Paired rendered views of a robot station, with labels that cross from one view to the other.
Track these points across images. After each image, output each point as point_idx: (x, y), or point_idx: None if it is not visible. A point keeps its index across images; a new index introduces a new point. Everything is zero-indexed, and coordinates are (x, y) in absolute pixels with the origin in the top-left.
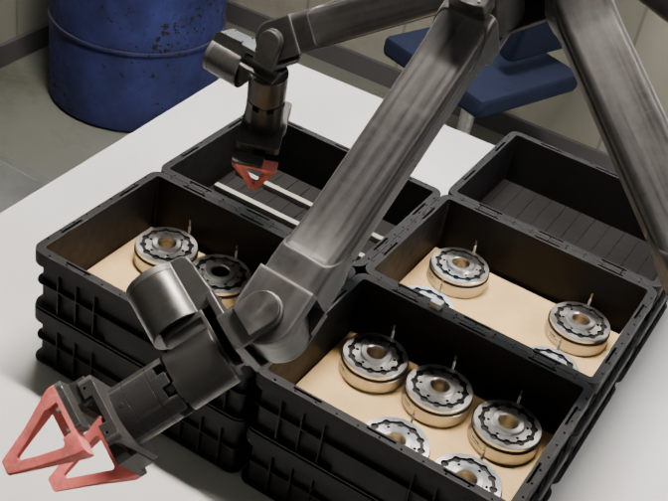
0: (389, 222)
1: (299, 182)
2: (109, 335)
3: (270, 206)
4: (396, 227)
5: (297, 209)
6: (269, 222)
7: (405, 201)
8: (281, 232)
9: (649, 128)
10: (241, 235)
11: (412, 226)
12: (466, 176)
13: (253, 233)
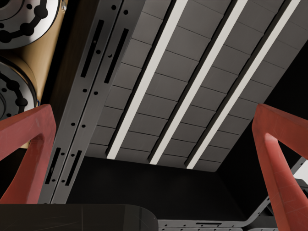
0: (235, 143)
1: (306, 35)
2: None
3: (250, 10)
4: (163, 220)
5: (247, 48)
6: (100, 85)
7: (247, 177)
8: (77, 113)
9: None
10: (84, 17)
11: (171, 230)
12: (277, 230)
13: (77, 52)
